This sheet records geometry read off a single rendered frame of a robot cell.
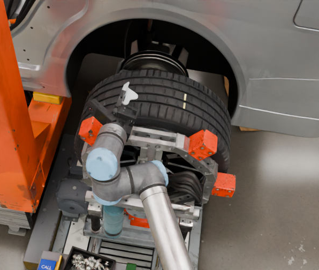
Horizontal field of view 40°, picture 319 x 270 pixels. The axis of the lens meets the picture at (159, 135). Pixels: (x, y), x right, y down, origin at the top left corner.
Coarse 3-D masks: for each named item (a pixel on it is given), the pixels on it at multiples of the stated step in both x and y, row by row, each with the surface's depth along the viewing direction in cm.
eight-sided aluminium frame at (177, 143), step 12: (132, 132) 163; (144, 132) 164; (156, 132) 164; (168, 132) 164; (84, 144) 176; (132, 144) 163; (144, 144) 162; (156, 144) 161; (168, 144) 161; (180, 144) 162; (84, 156) 174; (192, 156) 164; (84, 168) 182; (204, 168) 170; (216, 168) 175; (84, 180) 190; (204, 180) 179; (204, 192) 185; (192, 204) 194
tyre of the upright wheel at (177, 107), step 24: (144, 72) 173; (168, 72) 174; (96, 96) 180; (144, 96) 166; (168, 96) 167; (192, 96) 171; (216, 96) 181; (144, 120) 164; (168, 120) 162; (192, 120) 164; (216, 120) 175; (168, 192) 207
